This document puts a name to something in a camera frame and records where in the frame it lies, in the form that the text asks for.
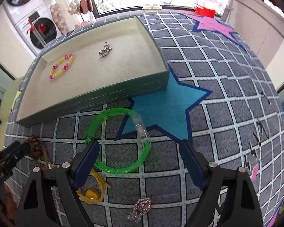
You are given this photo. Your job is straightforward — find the slipper rack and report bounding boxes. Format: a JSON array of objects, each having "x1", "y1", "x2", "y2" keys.
[{"x1": 69, "y1": 0, "x2": 97, "y2": 29}]

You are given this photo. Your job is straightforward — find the pink gem silver ring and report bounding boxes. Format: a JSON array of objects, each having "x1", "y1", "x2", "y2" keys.
[{"x1": 128, "y1": 197, "x2": 152, "y2": 223}]

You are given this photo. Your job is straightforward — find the small wooden stool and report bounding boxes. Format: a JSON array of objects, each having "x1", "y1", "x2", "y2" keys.
[{"x1": 142, "y1": 3, "x2": 162, "y2": 12}]

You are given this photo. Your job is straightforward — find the white cabinet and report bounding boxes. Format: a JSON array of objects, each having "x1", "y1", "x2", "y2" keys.
[{"x1": 227, "y1": 0, "x2": 284, "y2": 69}]

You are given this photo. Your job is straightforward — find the yellow pink beaded bracelet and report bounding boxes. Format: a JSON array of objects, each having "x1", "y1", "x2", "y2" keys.
[{"x1": 49, "y1": 54, "x2": 75, "y2": 80}]

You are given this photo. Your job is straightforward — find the small silver hair clips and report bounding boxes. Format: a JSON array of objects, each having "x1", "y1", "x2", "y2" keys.
[{"x1": 98, "y1": 41, "x2": 113, "y2": 58}]

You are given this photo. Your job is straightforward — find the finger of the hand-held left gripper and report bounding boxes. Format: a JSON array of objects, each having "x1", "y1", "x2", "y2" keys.
[{"x1": 0, "y1": 141, "x2": 31, "y2": 170}]

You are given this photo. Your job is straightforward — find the red bucket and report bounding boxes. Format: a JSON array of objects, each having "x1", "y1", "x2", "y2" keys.
[{"x1": 195, "y1": 3, "x2": 218, "y2": 19}]

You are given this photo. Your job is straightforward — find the checkered board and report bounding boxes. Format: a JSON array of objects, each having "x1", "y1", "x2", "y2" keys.
[{"x1": 49, "y1": 3, "x2": 69, "y2": 35}]

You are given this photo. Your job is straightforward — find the brown beaded tassel bracelet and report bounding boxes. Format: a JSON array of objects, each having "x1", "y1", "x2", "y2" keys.
[{"x1": 28, "y1": 135, "x2": 51, "y2": 169}]

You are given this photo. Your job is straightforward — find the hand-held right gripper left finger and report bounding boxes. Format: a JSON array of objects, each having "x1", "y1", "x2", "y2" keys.
[{"x1": 15, "y1": 139, "x2": 101, "y2": 227}]

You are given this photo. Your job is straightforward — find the beige shallow tray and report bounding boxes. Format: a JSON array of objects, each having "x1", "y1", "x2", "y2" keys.
[{"x1": 15, "y1": 15, "x2": 170, "y2": 128}]

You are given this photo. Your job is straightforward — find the yellow cord bracelet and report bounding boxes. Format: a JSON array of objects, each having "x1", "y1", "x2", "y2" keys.
[{"x1": 76, "y1": 169, "x2": 112, "y2": 204}]

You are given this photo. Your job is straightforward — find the green plastic bangle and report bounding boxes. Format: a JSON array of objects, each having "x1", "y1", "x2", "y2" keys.
[{"x1": 85, "y1": 107, "x2": 152, "y2": 173}]

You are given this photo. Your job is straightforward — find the pink basin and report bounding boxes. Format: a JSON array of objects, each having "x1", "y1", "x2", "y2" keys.
[{"x1": 195, "y1": 0, "x2": 220, "y2": 7}]

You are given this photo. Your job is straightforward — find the grey grid star tablecloth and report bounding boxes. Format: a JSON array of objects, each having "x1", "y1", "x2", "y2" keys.
[{"x1": 3, "y1": 11, "x2": 284, "y2": 227}]

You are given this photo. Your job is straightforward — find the white washing machine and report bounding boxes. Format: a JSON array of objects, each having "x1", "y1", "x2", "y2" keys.
[{"x1": 14, "y1": 9, "x2": 60, "y2": 55}]

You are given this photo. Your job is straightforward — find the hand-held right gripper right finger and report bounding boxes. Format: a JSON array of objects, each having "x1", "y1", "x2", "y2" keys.
[{"x1": 179, "y1": 139, "x2": 270, "y2": 227}]

